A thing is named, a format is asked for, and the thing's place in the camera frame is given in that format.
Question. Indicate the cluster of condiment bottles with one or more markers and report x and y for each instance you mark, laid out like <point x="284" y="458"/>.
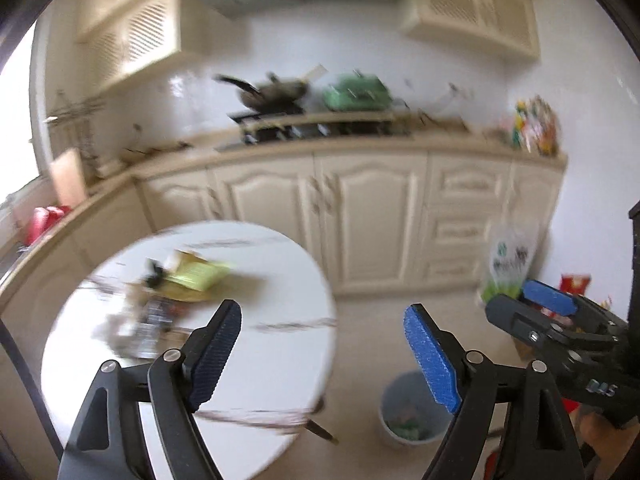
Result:
<point x="535" y="127"/>

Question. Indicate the wall utensil rack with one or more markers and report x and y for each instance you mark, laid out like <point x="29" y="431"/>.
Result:
<point x="80" y="125"/>

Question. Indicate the grey round trash bin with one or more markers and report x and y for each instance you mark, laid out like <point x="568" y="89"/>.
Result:
<point x="400" y="391"/>

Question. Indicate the round white marble table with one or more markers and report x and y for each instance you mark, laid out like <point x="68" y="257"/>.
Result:
<point x="260" y="360"/>

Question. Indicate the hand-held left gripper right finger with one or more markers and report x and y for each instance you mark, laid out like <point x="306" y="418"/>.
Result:
<point x="432" y="355"/>

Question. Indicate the yellow snack packet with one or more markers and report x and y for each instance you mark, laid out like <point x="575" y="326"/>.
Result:
<point x="197" y="275"/>

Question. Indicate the kitchen window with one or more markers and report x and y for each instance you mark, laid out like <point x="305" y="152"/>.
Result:
<point x="15" y="125"/>

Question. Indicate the black crumpled plastic bag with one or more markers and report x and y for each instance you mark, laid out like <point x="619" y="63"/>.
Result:
<point x="155" y="272"/>

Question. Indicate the black wok with lid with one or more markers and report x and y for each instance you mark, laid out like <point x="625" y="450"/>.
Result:
<point x="272" y="92"/>

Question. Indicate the cream lattice wall cabinet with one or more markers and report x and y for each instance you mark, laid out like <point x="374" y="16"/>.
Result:
<point x="475" y="10"/>
<point x="145" y="35"/>

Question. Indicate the wooden cutting board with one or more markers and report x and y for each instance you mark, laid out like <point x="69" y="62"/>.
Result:
<point x="67" y="177"/>

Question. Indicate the person's right hand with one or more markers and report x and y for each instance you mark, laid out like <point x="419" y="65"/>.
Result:
<point x="602" y="435"/>

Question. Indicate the white green plastic bag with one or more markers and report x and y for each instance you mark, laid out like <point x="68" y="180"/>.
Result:
<point x="510" y="265"/>

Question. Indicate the black glass gas hob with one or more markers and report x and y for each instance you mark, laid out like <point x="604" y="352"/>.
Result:
<point x="325" y="130"/>

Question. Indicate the black induction cooker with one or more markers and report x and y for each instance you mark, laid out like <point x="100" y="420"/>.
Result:
<point x="270" y="110"/>

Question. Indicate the green electric cooking pot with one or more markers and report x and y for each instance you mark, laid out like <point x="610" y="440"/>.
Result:
<point x="355" y="92"/>

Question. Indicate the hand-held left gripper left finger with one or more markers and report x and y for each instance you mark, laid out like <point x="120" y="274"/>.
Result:
<point x="215" y="355"/>

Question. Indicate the long wooden board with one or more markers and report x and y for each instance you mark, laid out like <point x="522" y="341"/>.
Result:
<point x="345" y="116"/>

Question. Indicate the red plastic basket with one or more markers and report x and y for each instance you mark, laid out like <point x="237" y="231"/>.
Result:
<point x="45" y="222"/>

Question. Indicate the black snack wrapper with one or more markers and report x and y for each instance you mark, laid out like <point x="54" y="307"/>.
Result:
<point x="157" y="327"/>

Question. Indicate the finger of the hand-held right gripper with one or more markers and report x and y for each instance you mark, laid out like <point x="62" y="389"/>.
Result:
<point x="520" y="322"/>
<point x="547" y="296"/>

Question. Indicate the red snack packet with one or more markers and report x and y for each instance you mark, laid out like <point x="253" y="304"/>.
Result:
<point x="575" y="284"/>

